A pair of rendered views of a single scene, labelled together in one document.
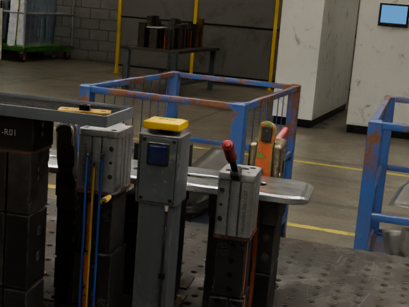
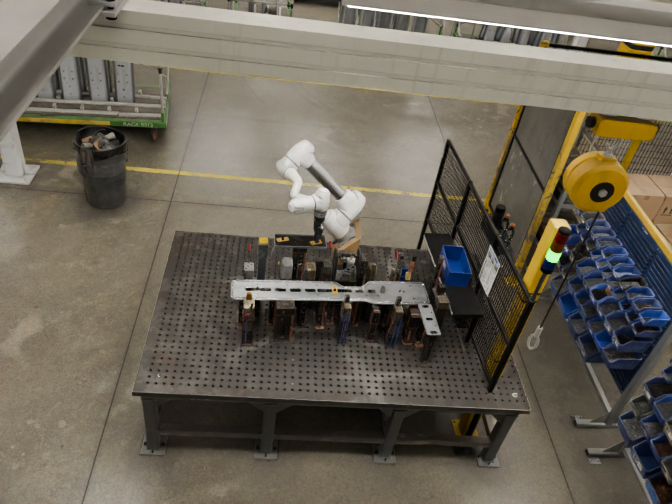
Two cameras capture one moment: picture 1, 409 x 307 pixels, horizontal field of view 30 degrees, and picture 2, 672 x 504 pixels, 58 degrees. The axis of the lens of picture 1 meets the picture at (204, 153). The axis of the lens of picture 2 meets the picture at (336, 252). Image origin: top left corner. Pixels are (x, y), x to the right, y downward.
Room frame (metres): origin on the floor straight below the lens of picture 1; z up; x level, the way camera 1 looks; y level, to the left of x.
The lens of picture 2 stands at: (4.41, -0.87, 3.84)
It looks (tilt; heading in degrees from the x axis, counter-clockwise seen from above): 39 degrees down; 155
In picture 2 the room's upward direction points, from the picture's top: 10 degrees clockwise
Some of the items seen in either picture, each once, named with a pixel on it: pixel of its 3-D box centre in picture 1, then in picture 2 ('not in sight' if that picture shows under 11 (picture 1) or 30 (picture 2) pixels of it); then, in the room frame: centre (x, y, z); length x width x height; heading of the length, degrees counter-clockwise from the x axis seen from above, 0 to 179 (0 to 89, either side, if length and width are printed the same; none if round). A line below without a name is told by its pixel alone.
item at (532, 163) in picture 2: not in sight; (527, 165); (0.33, 2.94, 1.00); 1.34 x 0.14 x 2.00; 163
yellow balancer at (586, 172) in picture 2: not in sight; (564, 247); (3.41, 0.31, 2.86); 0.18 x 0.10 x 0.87; 73
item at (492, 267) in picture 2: not in sight; (490, 271); (1.96, 1.45, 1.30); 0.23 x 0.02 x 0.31; 168
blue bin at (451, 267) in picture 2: not in sight; (454, 265); (1.66, 1.39, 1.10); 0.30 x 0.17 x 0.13; 162
